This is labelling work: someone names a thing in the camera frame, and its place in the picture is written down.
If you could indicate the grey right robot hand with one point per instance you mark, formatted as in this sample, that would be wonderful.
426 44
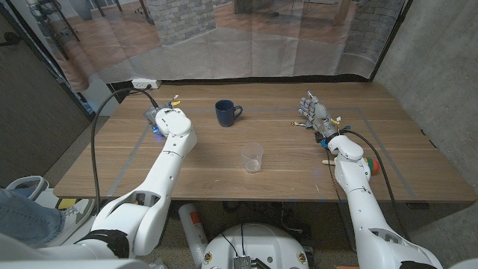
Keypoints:
317 114

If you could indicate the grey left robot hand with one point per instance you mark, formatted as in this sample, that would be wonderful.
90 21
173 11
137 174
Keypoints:
151 116

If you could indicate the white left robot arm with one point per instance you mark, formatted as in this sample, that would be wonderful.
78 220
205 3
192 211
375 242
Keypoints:
160 175

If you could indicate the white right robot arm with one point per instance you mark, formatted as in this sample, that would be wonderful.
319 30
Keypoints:
362 209

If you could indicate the clear plastic cup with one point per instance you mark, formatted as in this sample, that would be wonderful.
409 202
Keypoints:
252 158

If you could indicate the white power strip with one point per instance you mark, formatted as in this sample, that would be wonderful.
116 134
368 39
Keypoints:
143 83

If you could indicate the navy blue mug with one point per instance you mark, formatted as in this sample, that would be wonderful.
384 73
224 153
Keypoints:
225 114

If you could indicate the wooden maraca with red-green head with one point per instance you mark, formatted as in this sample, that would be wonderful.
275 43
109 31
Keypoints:
373 165

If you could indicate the printed room backdrop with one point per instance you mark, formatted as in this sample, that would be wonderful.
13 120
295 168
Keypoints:
239 48

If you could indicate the white cylinder with orange label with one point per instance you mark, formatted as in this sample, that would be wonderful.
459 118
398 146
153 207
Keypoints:
192 228

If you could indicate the white sneaker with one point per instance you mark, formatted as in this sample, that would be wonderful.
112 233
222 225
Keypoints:
72 216

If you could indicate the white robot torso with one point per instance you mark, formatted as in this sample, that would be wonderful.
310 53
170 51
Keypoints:
257 244

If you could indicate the person's leg in jeans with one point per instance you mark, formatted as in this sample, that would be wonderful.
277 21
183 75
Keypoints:
26 220

